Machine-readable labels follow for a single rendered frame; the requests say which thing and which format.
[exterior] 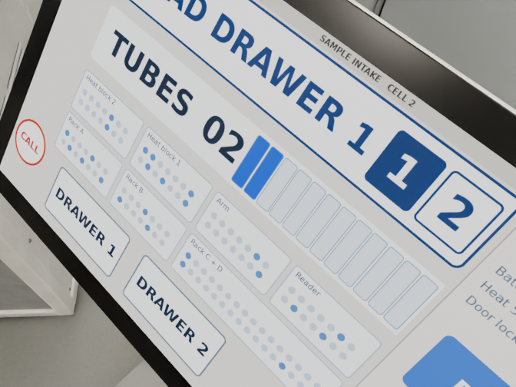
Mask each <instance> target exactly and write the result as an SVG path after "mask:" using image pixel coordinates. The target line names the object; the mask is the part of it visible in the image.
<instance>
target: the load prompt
mask: <svg viewBox="0 0 516 387"><path fill-rule="evenodd" d="M128 1H129V2H130V3H132V4H133V5H134V6H135V7H137V8H138V9H139V10H141V11H142V12H143V13H144V14H145V15H146V16H147V17H148V18H150V19H151V20H152V21H153V22H155V23H156V24H157V25H159V26H160V27H161V28H162V29H163V30H165V32H167V33H168V34H169V35H170V36H172V37H173V38H174V39H175V40H177V41H178V42H179V43H180V44H182V45H183V46H184V47H185V48H186V49H187V50H188V51H190V52H191V53H192V54H193V55H195V56H196V57H197V58H199V59H200V60H201V61H202V62H203V63H204V64H205V65H206V66H208V67H209V68H210V69H211V70H213V71H214V72H215V73H217V74H218V75H219V76H220V77H221V78H222V79H223V80H225V81H226V82H227V83H228V84H230V85H231V86H232V87H233V88H235V89H236V90H237V91H239V92H240V93H241V94H242V95H243V96H244V97H245V98H246V99H248V100H249V101H250V102H251V103H253V104H254V105H255V106H256V107H258V108H259V109H260V110H261V111H262V112H263V113H264V114H266V115H267V116H268V117H270V118H271V119H272V120H273V121H275V122H276V123H277V124H278V125H279V126H280V127H281V128H282V129H284V130H285V131H286V132H288V133H289V134H290V135H291V136H293V137H294V138H295V139H296V140H298V142H300V143H301V144H302V145H303V146H304V147H306V148H307V149H308V150H309V151H311V152H312V153H313V154H315V155H316V156H317V157H318V158H319V159H320V160H321V161H322V162H324V163H325V164H326V165H327V166H329V167H330V168H331V169H332V170H334V171H335V172H336V173H337V174H338V175H339V176H340V177H342V178H343V179H344V180H346V181H347V182H348V183H349V184H351V185H352V186H353V187H354V188H356V189H357V191H359V192H360V193H361V194H362V195H364V196H365V197H366V198H367V199H369V200H370V201H371V202H372V203H374V204H375V205H376V206H377V207H378V208H379V209H380V210H382V211H383V212H384V213H386V214H387V215H388V216H389V217H391V218H392V219H393V220H394V221H395V222H396V223H397V224H398V225H400V226H401V227H402V228H403V229H405V230H406V231H407V232H409V233H410V234H411V235H412V236H413V237H414V238H416V239H417V240H418V241H419V242H420V243H422V244H423V245H424V246H425V247H427V248H428V249H429V250H430V251H432V252H433V253H434V254H435V255H436V256H437V257H438V258H440V259H441V260H442V261H443V262H445V263H446V264H447V265H448V266H450V267H451V268H452V269H453V270H454V271H455V272H456V273H459V272H460V271H461V270H462V269H463V268H464V267H465V266H466V265H467V264H468V263H469V262H470V261H471V260H472V259H473V258H474V257H475V256H476V255H477V254H478V253H479V252H480V251H481V250H482V249H483V248H484V247H485V246H486V245H487V244H488V243H489V242H490V241H491V240H492V239H493V238H494V237H495V236H496V235H497V234H498V233H499V232H500V231H501V230H502V229H503V228H504V226H505V225H506V224H507V223H508V222H509V221H510V220H511V219H512V218H513V217H514V216H515V215H516V193H514V192H513V191H512V190H510V189H508V188H507V187H506V186H505V185H504V184H502V183H501V182H499V181H498V180H496V179H495V178H494V177H492V176H491V175H490V174H488V173H487V172H486V171H484V170H483V169H481V168H480V167H479V166H478V165H476V164H475V163H473V162H472V161H471V160H469V159H468V158H467V157H466V156H464V155H463V154H461V153H460V152H458V151H457V150H456V149H454V148H453V147H452V146H451V145H449V144H448V143H446V142H445V141H444V140H442V139H441V138H440V137H438V136H437V135H436V134H434V133H433V132H431V131H430V130H429V129H428V128H426V127H425V126H423V125H422V124H420V123H419V122H418V121H417V120H416V119H414V118H413V117H411V116H410V115H409V114H407V113H405V112H404V111H403V110H402V109H401V108H399V107H398V106H396V105H395V104H393V103H392V102H391V101H390V100H388V99H387V98H385V97H384V96H383V95H381V94H380V93H379V92H377V91H376V90H375V89H373V88H372V87H370V86H369V85H368V84H366V83H365V82H364V81H363V80H361V79H360V78H358V77H357V76H355V75H354V74H353V73H352V72H351V71H349V70H348V69H346V68H345V67H343V66H342V65H341V64H340V63H338V62H337V61H335V60H334V59H333V58H331V57H330V56H328V55H327V54H326V53H325V52H324V51H322V50H320V49H319V48H317V47H316V46H315V45H314V44H313V43H311V42H310V41H308V40H307V39H305V38H304V37H303V36H302V35H300V34H299V33H298V32H296V31H295V30H293V29H292V28H291V27H289V26H288V25H287V24H285V23H284V22H283V21H281V20H280V19H278V18H277V17H276V16H275V15H273V14H272V13H270V12H269V11H267V10H266V9H265V8H264V7H263V6H261V5H260V4H258V3H257V2H255V1H254V0H128Z"/></svg>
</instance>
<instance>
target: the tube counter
mask: <svg viewBox="0 0 516 387"><path fill-rule="evenodd" d="M189 147H190V148H191V149H192V150H194V151H195V152H196V153H197V154H198V155H199V156H200V157H201V158H203V159H204V160H205V161H206V162H207V163H208V164H209V165H210V166H211V167H212V168H213V169H214V170H215V171H216V172H217V173H218V174H220V175H221V176H222V177H223V178H224V179H225V180H226V181H227V182H228V183H230V184H231V185H232V186H233V187H234V188H235V189H236V190H237V191H239V192H240V193H241V194H242V195H243V196H244V197H245V198H246V199H248V201H249V202H251V204H252V205H254V206H255V207H256V208H257V209H258V210H259V211H260V212H261V213H262V214H263V215H264V216H266V217H267V218H268V219H269V220H270V221H271V222H272V223H273V224H275V225H276V226H277V227H278V228H279V229H280V230H281V231H282V232H284V233H285V234H286V235H287V236H288V237H289V238H290V239H291V240H292V241H293V242H294V243H295V244H296V245H297V246H298V247H299V248H300V249H302V250H303V251H304V252H305V253H306V254H307V255H308V256H309V257H311V258H312V259H313V260H314V261H315V262H316V263H317V264H318V265H320V266H321V267H322V268H323V269H324V270H325V271H326V272H327V273H328V274H329V275H330V276H331V277H332V278H333V279H334V280H335V281H336V282H338V283H339V284H340V285H341V286H342V287H343V288H344V289H346V290H347V291H348V292H349V293H350V294H351V295H352V296H353V297H354V298H356V299H357V300H358V301H359V302H360V303H361V304H362V305H363V306H364V307H365V308H367V310H368V311H370V313H371V314H372V315H374V316H375V317H376V318H377V319H378V320H379V321H380V322H381V323H383V324H384V325H385V326H386V327H387V328H388V329H389V330H390V331H392V332H393V333H394V334H395V335H396V336H397V335H398V334H399V333H400V332H401V331H402V330H403V329H404V328H405V327H406V326H407V325H408V324H409V323H410V322H411V321H412V319H413V318H414V317H415V316H416V315H417V314H418V313H419V312H420V311H421V310H422V309H423V308H424V307H425V306H426V305H427V304H428V303H429V302H430V301H431V300H432V299H433V298H434V297H435V296H436V295H437V294H438V293H439V292H440V291H441V290H442V289H443V288H444V287H445V285H444V284H443V283H442V282H441V281H439V280H438V279H437V278H436V277H435V276H433V275H432V274H431V273H430V272H429V271H427V269H426V268H424V267H423V266H422V265H421V264H419V263H418V262H417V261H416V260H414V259H413V258H412V257H411V256H409V255H408V254H407V253H406V252H405V251H404V250H403V249H402V248H401V247H399V246H398V245H397V244H396V243H394V242H393V241H392V240H391V239H389V238H388V237H387V236H386V235H385V234H384V233H383V232H382V231H381V230H379V229H378V228H377V227H375V226H374V225H373V224H372V223H370V222H369V221H368V220H367V219H366V218H365V217H364V216H363V215H362V214H360V213H359V212H358V211H357V210H355V209H354V208H353V207H352V206H350V205H349V204H348V203H347V202H346V201H344V199H342V198H341V197H340V196H339V195H338V194H337V193H335V192H334V191H333V190H332V189H330V188H329V187H328V186H327V185H325V184H324V183H323V182H322V181H321V180H320V179H319V178H318V177H316V176H315V175H314V174H313V173H312V172H310V171H309V170H308V169H307V168H305V167H304V166H303V165H302V164H301V163H300V162H299V161H298V160H296V159H295V158H294V157H293V156H291V155H290V154H289V153H288V152H287V151H285V150H284V149H283V148H282V147H281V146H279V145H278V143H276V142H275V141H274V140H273V139H271V138H270V137H269V136H268V135H267V134H265V133H264V132H263V131H262V130H260V129H259V128H258V127H257V126H256V125H255V124H254V123H253V122H251V121H250V120H249V119H248V118H246V117H245V116H244V115H243V114H241V113H240V112H239V111H238V110H237V109H236V108H235V107H234V106H233V105H231V104H230V103H229V102H228V101H226V100H225V99H224V98H223V97H221V96H220V95H219V94H218V95H217V97H216V98H215V100H214V102H213V103H212V105H211V107H210V109H209V111H208V112H207V115H206V116H205V118H204V119H203V121H202V123H201V125H200V126H199V128H198V130H197V132H196V134H195V135H194V137H193V139H192V141H191V142H190V144H189Z"/></svg>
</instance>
